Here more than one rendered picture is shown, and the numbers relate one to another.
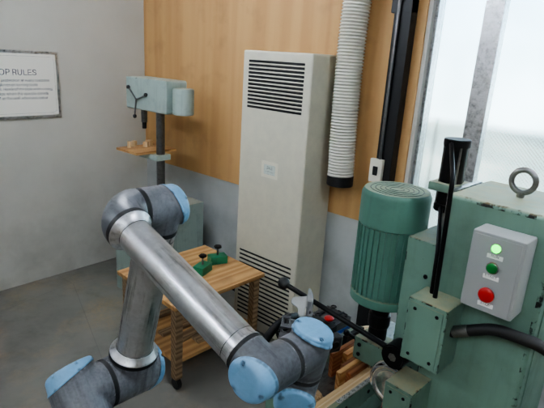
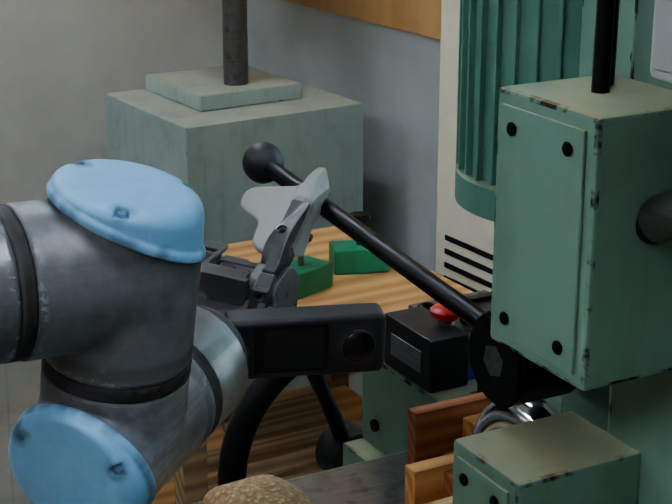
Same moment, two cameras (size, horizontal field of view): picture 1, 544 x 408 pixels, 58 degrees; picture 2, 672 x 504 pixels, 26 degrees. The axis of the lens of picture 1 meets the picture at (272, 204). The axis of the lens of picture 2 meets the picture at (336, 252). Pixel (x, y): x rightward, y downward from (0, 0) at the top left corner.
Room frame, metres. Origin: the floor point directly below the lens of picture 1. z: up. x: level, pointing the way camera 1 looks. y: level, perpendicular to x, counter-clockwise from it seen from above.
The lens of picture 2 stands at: (0.17, -0.46, 1.47)
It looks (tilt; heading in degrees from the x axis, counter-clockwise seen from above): 18 degrees down; 17
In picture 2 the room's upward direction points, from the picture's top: straight up
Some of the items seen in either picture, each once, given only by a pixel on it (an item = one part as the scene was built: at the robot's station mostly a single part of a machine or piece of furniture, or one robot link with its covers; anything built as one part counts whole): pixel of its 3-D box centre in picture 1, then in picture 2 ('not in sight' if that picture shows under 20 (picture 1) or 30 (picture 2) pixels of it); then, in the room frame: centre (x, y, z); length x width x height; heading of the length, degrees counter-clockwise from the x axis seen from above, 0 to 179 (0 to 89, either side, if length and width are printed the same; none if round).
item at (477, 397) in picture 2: (350, 352); (511, 430); (1.27, -0.27, 0.94); 0.20 x 0.01 x 0.08; 136
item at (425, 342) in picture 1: (431, 329); (595, 227); (0.94, -0.36, 1.22); 0.09 x 0.08 x 0.15; 46
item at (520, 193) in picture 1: (523, 182); not in sight; (1.00, -0.52, 1.55); 0.06 x 0.02 x 0.07; 46
